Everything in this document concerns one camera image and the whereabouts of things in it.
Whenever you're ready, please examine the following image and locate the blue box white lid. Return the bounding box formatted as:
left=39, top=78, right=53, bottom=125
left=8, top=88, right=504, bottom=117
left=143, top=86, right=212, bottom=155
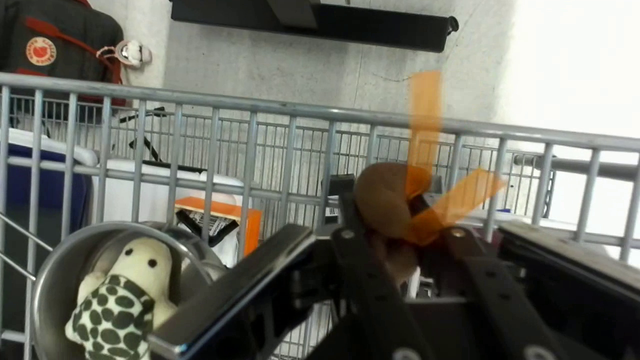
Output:
left=3, top=127, right=98, bottom=226

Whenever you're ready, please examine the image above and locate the steel bowl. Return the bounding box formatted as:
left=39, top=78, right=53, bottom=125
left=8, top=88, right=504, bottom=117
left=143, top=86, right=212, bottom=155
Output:
left=28, top=220, right=227, bottom=360

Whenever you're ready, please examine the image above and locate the white container orange edge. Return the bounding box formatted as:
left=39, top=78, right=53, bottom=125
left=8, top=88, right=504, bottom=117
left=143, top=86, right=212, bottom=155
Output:
left=92, top=159, right=265, bottom=268

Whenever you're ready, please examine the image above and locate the cream plush toy spotted cloth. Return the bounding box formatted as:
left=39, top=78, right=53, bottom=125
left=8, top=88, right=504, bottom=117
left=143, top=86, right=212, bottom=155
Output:
left=63, top=237, right=180, bottom=360

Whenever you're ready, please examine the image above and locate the black bag red logo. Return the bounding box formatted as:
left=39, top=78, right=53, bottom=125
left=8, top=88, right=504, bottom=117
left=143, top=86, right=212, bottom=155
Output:
left=0, top=0, right=128, bottom=108

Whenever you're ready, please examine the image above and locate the orange translucent strip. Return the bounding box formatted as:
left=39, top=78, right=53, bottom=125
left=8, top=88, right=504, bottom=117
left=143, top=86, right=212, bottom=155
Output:
left=397, top=68, right=507, bottom=248

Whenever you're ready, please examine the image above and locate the white tag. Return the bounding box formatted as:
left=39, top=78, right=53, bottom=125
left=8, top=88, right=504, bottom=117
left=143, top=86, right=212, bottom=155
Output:
left=96, top=39, right=153, bottom=70

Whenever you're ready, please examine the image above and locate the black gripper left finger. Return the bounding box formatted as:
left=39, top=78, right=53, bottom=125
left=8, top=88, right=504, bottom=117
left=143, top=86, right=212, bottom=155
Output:
left=326, top=174, right=436, bottom=360

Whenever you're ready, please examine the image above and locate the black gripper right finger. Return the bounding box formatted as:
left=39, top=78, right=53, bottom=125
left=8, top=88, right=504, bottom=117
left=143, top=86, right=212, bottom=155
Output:
left=437, top=225, right=576, bottom=360

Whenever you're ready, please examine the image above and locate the silver wire rack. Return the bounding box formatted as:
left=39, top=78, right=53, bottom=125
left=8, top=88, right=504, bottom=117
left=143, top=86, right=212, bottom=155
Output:
left=0, top=70, right=640, bottom=360

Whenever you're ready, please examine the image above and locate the brown rounded object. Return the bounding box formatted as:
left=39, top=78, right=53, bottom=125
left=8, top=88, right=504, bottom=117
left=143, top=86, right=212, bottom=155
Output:
left=352, top=162, right=436, bottom=245

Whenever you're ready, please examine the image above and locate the black equipment case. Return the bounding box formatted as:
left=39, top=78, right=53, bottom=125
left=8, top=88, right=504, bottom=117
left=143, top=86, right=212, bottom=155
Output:
left=168, top=0, right=462, bottom=55

